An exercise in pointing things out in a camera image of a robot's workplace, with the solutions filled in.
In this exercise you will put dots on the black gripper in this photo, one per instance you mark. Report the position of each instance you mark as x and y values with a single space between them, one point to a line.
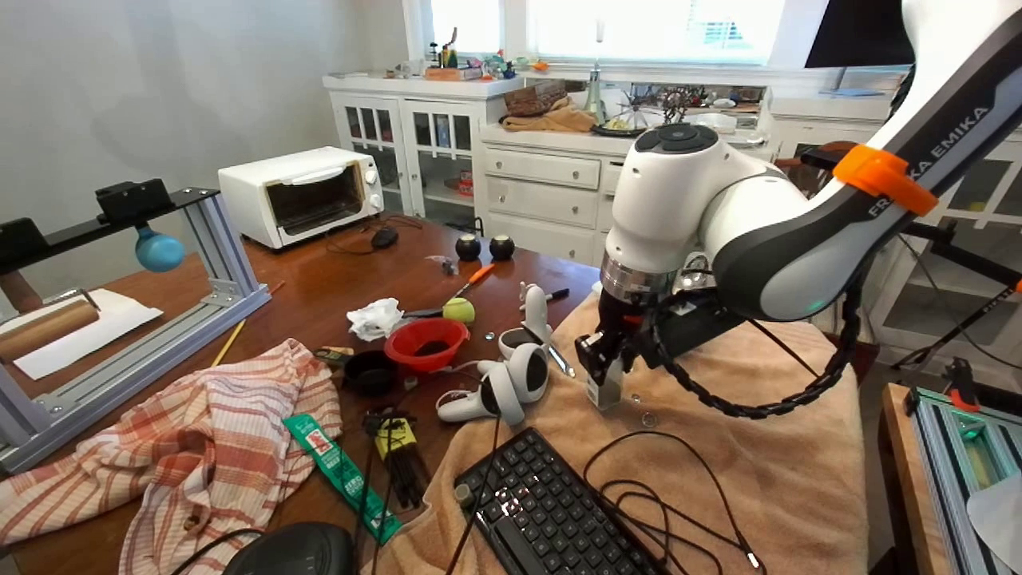
628 323

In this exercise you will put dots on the white remote controller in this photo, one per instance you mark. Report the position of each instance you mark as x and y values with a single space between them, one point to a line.
534 309

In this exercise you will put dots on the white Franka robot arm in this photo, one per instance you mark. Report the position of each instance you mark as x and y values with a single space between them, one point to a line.
681 203

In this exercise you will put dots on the silver spoon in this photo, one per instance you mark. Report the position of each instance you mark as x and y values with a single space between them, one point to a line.
564 360

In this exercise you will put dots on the white VR controller dark face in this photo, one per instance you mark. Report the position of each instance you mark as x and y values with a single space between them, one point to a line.
530 374
496 396

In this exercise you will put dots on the black marker pen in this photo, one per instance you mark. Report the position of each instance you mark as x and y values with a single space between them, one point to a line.
562 294

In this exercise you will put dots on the black computer keyboard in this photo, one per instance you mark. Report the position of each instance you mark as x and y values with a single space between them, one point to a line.
546 514

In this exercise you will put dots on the green tennis ball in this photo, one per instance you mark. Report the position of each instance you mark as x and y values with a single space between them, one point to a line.
459 309

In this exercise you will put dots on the red bowl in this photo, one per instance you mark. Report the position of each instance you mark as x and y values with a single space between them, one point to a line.
450 356

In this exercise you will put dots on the beige ribbed towel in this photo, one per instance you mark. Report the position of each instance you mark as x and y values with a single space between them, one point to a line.
746 482

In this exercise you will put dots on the black yellow hex key set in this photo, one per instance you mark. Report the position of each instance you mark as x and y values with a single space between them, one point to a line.
399 438

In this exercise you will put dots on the small black bowl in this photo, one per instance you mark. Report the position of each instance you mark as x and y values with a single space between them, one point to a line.
373 374

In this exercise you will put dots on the dark plate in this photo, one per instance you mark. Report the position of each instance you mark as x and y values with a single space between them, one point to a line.
619 125

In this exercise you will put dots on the crumpled white tissue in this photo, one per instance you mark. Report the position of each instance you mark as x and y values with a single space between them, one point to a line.
375 318

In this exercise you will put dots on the black computer mouse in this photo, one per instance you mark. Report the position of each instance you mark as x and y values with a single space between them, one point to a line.
384 238

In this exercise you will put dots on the clear glass bottle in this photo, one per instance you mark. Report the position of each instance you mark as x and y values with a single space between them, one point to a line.
597 97

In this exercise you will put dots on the brown woven basket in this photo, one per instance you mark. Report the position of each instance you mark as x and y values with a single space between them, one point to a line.
534 100

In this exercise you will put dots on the brown wooden chair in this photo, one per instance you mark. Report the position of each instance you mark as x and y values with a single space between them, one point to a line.
811 170

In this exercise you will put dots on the long green package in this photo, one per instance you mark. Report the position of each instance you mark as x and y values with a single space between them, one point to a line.
336 469

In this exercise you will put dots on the white glass-door cabinet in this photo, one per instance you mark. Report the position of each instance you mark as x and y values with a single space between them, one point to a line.
984 213
401 161

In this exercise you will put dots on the black rounded pouch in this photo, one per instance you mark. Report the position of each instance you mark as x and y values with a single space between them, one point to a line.
291 552

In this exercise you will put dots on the yellow pencil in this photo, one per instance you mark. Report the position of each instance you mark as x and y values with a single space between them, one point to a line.
227 343

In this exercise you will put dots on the white toaster oven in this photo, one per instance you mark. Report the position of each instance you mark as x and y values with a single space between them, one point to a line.
258 192

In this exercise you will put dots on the red white striped cloth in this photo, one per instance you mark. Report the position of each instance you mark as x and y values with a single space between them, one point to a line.
213 426

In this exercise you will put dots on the blue bulb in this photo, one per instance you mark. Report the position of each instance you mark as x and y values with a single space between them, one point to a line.
161 249

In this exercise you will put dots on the white paper sheet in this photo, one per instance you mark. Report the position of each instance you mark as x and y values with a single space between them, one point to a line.
107 323

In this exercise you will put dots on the brown cardboard roll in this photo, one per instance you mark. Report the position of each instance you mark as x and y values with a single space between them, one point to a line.
43 326

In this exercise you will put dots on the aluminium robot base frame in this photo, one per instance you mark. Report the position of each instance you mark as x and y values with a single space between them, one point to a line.
944 459

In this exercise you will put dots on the black camera boom stand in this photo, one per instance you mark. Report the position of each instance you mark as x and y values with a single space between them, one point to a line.
969 256

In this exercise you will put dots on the aluminium extrusion frame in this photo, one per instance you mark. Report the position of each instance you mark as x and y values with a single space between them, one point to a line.
161 341

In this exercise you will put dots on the black camera on frame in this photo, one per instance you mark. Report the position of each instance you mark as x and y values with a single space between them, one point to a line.
128 199

